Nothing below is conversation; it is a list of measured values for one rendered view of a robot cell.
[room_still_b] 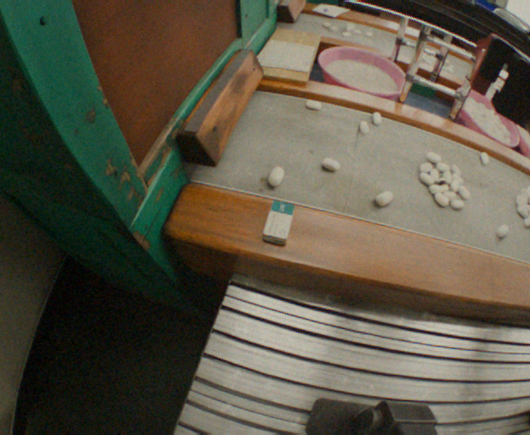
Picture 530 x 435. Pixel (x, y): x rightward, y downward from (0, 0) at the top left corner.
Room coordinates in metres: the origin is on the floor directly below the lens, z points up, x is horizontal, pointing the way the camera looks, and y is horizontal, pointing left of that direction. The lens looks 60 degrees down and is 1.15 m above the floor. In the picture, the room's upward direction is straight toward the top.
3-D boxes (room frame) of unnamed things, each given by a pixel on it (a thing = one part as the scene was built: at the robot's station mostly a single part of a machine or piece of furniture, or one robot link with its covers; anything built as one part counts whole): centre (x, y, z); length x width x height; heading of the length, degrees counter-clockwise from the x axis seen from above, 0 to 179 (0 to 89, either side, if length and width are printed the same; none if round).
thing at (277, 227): (0.21, -0.02, 0.77); 0.06 x 0.04 x 0.02; 165
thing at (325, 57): (0.71, -0.28, 0.72); 0.27 x 0.27 x 0.10
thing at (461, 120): (0.59, -0.71, 0.72); 0.27 x 0.27 x 0.10
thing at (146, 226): (0.88, 0.27, 0.42); 1.36 x 0.55 x 0.84; 165
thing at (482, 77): (0.22, -0.24, 1.07); 0.09 x 0.07 x 0.07; 162
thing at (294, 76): (0.76, -0.07, 0.77); 0.33 x 0.15 x 0.01; 165
